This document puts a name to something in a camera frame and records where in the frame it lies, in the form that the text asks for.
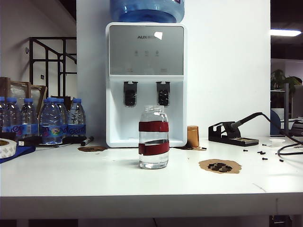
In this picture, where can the glass bottle with red belts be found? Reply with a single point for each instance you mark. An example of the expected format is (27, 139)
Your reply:
(154, 139)

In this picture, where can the black dispenser tap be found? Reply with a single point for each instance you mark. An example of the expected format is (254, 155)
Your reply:
(163, 94)
(130, 94)

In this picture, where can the white AUX water dispenser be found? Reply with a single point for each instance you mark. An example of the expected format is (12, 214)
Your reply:
(146, 47)

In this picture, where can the blue-capped plastic water bottle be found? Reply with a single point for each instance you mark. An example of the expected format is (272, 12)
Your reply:
(2, 113)
(12, 116)
(50, 123)
(29, 118)
(63, 113)
(77, 120)

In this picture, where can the blue water jug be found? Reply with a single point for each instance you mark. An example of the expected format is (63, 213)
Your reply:
(146, 11)

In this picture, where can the brown cylindrical container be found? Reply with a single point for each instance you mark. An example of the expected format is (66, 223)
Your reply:
(193, 137)

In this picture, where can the brown paper patch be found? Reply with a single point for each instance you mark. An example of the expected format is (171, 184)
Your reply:
(91, 148)
(189, 147)

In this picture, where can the black soldering iron stand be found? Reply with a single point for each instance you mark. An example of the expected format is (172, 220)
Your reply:
(217, 135)

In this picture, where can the black marker pen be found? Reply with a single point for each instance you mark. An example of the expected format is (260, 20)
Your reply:
(87, 140)

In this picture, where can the brown pad with black screws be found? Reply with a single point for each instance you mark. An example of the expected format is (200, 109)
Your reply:
(205, 165)

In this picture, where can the black flat object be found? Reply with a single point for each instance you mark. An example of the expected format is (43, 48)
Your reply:
(73, 139)

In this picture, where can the dark brown chip pile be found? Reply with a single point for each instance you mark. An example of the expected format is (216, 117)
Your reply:
(220, 167)

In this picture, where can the black soldering iron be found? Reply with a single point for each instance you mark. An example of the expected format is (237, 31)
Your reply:
(243, 120)

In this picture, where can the black stair railing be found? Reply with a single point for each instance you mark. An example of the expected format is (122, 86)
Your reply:
(47, 61)

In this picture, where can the blue chair back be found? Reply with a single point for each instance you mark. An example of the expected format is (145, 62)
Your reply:
(274, 123)

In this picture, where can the black block with white label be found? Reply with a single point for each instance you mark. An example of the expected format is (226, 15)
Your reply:
(30, 140)

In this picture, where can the small white dish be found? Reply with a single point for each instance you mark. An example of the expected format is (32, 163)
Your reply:
(277, 142)

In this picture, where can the green potted plant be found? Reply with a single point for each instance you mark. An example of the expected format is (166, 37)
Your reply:
(280, 78)

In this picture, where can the blue cloth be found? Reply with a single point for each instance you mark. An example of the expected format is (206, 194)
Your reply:
(22, 150)

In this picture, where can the small black box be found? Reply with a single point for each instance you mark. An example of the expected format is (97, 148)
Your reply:
(7, 135)

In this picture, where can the grey monitor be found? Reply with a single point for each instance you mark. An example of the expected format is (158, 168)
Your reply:
(297, 101)

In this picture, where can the white tape roll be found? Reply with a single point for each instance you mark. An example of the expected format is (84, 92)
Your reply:
(7, 150)

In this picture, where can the ceiling light panel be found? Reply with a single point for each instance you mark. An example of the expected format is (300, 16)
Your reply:
(285, 32)

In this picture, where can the wooden frame with plastic wrap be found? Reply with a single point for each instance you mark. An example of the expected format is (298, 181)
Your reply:
(28, 88)

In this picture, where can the grey metal post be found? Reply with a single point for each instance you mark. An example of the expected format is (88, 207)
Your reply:
(286, 108)

